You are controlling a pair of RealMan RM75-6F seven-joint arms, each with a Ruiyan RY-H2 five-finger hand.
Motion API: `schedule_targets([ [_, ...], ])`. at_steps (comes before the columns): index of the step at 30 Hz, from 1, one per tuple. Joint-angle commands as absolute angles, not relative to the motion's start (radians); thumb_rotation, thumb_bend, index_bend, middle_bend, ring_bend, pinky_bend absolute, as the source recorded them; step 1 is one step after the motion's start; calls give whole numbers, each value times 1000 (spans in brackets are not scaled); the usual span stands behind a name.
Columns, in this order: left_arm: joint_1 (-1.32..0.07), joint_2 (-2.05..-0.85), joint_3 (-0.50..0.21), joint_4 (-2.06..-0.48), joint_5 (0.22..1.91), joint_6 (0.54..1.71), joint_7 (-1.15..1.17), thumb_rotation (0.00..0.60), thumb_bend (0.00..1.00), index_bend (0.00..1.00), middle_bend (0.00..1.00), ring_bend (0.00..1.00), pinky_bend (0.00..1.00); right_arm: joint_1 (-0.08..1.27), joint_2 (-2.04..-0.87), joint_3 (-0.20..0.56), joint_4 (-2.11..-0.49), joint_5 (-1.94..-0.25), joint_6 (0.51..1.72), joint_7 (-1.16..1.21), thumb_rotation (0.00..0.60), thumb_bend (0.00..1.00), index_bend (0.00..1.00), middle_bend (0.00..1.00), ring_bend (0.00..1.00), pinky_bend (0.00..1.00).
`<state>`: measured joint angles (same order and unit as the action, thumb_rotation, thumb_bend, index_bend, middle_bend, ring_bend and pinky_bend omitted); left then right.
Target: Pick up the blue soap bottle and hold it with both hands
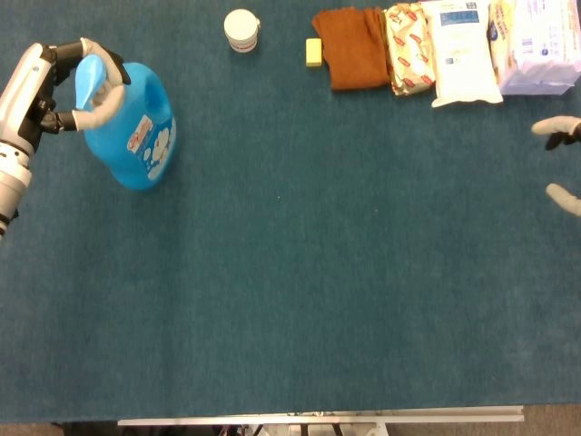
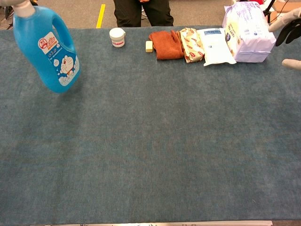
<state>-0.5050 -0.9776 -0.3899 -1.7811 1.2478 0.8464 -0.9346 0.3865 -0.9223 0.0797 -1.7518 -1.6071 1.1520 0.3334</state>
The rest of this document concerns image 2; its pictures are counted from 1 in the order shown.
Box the black tripod stand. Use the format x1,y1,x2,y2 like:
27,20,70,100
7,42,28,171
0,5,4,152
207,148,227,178
262,0,276,24

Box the lavender and cream tissue pack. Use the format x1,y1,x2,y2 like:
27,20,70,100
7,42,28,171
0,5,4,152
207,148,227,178
222,1,277,63

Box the brown folded towel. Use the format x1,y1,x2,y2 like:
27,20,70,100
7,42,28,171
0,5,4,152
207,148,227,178
148,30,184,60

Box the white wipes pack blue label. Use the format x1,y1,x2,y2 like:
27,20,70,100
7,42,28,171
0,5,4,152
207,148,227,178
196,27,237,67

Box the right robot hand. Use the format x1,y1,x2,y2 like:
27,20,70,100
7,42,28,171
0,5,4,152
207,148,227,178
268,7,301,71

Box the cardboard box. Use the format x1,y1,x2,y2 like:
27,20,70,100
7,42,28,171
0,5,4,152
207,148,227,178
274,0,293,14

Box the cream red-print snack pack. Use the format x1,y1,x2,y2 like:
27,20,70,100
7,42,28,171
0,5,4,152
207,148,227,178
179,27,205,64

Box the aluminium table edge rail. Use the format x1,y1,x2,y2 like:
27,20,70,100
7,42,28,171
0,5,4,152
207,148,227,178
30,220,273,226

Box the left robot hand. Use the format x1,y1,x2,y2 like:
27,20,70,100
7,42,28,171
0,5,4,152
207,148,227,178
0,0,32,6

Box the blue detergent pump bottle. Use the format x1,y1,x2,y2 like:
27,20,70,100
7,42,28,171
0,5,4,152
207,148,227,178
13,0,82,94

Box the white round plastic jar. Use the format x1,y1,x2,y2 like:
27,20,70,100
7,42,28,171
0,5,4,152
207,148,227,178
109,27,126,48

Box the person in black trousers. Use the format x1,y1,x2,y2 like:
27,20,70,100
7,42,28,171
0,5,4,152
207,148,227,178
113,0,174,27

